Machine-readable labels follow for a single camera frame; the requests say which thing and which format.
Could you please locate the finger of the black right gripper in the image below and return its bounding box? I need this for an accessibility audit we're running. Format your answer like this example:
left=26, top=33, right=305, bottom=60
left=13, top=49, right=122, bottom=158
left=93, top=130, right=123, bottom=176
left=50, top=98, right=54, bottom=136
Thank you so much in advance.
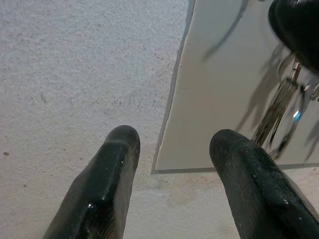
left=268, top=0, right=319, bottom=72

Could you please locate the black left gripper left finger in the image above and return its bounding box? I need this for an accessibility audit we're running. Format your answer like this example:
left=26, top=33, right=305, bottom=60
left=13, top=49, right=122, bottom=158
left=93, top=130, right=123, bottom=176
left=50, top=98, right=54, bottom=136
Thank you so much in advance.
left=42, top=124, right=141, bottom=239

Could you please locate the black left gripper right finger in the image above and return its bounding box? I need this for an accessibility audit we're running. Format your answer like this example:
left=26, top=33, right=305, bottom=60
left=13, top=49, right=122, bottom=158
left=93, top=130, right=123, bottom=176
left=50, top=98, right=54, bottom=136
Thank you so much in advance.
left=209, top=129, right=319, bottom=239

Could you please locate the silver key bunch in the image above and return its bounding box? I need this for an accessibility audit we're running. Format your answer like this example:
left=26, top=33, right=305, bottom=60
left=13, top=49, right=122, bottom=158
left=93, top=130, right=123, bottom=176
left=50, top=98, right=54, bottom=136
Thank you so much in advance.
left=251, top=52, right=319, bottom=160

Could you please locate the grey glossy wall plate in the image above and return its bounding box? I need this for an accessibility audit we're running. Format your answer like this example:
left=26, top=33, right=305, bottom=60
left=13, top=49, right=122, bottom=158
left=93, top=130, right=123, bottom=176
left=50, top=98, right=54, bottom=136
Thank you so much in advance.
left=151, top=0, right=319, bottom=174

